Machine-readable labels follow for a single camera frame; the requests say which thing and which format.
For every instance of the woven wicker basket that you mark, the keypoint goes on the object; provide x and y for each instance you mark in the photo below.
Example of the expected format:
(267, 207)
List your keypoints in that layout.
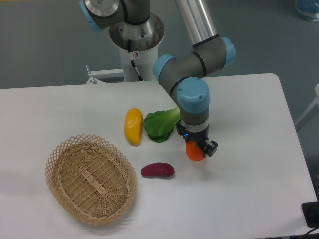
(91, 179)

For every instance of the green bok choy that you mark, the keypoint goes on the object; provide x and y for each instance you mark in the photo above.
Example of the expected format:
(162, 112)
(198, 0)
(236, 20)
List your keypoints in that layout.
(160, 125)

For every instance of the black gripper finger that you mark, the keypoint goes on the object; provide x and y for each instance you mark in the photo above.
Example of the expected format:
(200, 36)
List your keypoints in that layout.
(209, 148)
(181, 130)

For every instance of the blue plastic bag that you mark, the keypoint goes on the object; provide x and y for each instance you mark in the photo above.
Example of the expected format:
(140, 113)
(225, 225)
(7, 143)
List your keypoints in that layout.
(308, 9)

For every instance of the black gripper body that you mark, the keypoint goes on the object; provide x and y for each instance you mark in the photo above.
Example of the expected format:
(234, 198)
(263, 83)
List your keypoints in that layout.
(197, 134)

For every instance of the yellow mango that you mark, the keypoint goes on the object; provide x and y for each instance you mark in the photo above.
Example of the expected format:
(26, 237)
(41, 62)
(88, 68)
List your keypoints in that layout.
(133, 126)

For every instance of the black device at table edge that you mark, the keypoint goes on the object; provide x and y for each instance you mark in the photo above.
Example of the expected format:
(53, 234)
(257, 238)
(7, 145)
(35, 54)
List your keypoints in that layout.
(311, 213)

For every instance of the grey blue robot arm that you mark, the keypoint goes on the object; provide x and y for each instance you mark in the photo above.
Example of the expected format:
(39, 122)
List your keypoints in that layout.
(181, 78)

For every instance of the purple sweet potato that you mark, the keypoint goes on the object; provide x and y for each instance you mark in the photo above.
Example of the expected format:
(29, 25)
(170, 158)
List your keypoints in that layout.
(159, 169)

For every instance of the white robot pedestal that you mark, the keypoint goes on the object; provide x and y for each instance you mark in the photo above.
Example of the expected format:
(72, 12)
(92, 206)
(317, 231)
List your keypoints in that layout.
(138, 50)

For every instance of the orange fruit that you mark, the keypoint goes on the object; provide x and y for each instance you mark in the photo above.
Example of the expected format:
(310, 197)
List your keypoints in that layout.
(193, 151)

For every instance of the white frame at right edge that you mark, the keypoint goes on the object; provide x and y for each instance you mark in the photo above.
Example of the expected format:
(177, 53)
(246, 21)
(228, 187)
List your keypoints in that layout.
(309, 111)

